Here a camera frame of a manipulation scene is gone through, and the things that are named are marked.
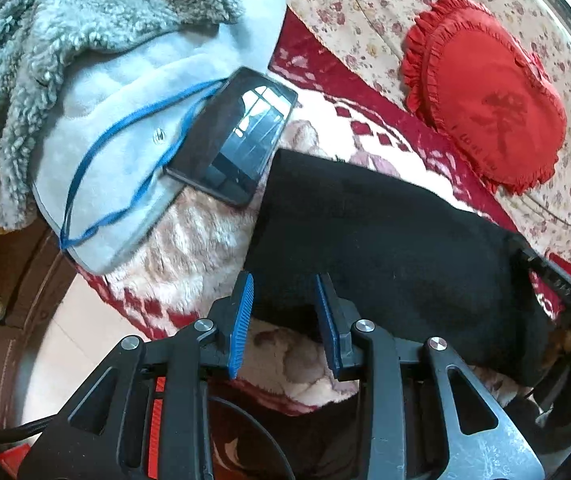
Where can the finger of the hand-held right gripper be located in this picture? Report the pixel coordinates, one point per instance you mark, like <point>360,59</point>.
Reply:
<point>555,280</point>

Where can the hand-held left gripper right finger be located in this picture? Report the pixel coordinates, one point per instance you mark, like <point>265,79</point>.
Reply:
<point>326,320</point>

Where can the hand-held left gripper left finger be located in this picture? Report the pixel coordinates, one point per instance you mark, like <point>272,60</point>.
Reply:
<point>243,320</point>

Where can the black pants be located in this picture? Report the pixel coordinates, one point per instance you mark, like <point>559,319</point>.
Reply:
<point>390,240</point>

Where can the red and white plush blanket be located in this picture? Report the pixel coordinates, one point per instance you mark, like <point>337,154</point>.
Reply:
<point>190,240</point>

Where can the black smartphone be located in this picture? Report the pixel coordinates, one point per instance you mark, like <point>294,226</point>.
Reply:
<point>235,135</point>

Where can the large red heart pillow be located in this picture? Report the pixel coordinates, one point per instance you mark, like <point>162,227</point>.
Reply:
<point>485,95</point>

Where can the light blue fleece jacket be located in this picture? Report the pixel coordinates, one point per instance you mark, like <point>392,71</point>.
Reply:
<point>115,85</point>

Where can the floral quilt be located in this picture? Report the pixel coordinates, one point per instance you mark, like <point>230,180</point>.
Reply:
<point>365,10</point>

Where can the brown wooden bed frame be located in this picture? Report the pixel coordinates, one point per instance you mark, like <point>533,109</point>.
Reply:
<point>0,260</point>

